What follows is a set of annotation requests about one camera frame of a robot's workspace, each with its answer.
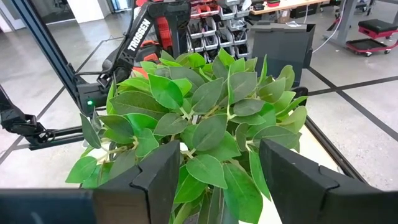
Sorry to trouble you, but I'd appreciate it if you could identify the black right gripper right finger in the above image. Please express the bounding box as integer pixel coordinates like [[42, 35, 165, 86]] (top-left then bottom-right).
[[259, 138, 390, 224]]

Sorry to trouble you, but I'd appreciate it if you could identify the black folded panel box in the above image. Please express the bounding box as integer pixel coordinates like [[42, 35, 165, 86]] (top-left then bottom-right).
[[251, 21, 317, 88]]

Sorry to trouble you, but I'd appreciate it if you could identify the red black rolling stool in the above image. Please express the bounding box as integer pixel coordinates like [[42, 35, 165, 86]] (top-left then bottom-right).
[[345, 18, 398, 57]]

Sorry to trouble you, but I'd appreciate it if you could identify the grey desk leg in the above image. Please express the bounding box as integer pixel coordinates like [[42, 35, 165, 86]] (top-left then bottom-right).
[[323, 0, 360, 47]]

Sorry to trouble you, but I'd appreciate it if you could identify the wooden desk top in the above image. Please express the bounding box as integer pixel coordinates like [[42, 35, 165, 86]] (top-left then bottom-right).
[[250, 0, 330, 16]]

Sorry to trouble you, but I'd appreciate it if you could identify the green plant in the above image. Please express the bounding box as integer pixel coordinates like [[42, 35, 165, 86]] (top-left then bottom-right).
[[65, 48, 308, 224]]

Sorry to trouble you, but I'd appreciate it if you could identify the parts bin rack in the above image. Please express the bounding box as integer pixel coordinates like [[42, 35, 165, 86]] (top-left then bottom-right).
[[186, 0, 252, 62]]

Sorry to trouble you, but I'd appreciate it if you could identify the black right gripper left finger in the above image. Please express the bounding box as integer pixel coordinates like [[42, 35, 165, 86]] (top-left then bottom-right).
[[93, 139, 181, 224]]

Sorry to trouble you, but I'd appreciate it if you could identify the black frame corner handle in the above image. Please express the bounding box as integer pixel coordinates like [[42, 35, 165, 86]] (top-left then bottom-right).
[[291, 86, 309, 105]]

